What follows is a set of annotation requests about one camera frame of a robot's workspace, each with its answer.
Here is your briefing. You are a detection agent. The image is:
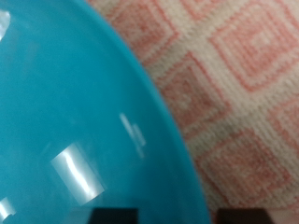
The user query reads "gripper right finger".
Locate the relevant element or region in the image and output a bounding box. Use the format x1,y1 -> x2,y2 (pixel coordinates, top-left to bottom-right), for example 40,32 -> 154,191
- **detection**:
214,207 -> 277,224

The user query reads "pink checkered cloth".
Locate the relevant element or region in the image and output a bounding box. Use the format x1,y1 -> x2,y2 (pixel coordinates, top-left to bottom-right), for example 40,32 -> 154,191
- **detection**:
83,0 -> 299,224

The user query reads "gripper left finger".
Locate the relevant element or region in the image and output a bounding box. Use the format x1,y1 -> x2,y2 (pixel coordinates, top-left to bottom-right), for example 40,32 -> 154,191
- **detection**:
91,207 -> 139,224

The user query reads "blue plate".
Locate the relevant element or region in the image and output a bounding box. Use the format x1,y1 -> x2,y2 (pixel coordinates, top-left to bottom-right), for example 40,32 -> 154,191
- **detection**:
0,0 -> 213,224

